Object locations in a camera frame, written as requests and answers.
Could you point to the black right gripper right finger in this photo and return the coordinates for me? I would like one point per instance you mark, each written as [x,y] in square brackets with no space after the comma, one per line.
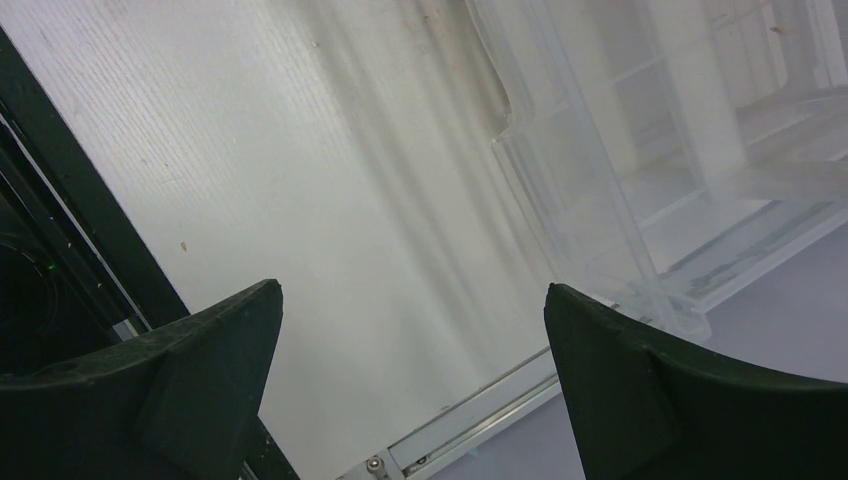
[645,404]

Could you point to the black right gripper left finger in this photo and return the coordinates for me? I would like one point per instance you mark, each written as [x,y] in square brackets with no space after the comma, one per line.
[178,402]

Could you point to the white plastic drawer organizer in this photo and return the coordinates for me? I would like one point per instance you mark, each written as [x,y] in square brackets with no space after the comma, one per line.
[673,152]

